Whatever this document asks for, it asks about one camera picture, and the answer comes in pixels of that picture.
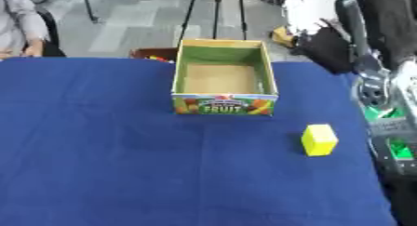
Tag person's hand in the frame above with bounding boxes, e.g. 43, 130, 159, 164
20, 38, 46, 58

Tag black stand pole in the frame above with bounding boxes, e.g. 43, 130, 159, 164
79, 0, 101, 23

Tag white bag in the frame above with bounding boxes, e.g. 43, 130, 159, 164
280, 0, 349, 36

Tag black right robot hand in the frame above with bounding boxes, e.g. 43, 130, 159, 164
289, 25, 362, 75

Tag brown box with toys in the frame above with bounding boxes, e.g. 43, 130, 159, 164
128, 47, 182, 63

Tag black chair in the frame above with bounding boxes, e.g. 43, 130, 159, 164
34, 8, 69, 58

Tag tan cardboard box green inside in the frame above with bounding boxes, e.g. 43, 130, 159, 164
169, 38, 280, 116

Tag black tripod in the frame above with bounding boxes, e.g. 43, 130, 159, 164
177, 0, 249, 41

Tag yellow bag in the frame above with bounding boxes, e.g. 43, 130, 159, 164
268, 25, 299, 48

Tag yellow rectangular block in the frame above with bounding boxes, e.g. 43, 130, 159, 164
300, 123, 341, 157

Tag person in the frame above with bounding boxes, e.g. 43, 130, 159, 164
0, 0, 54, 60

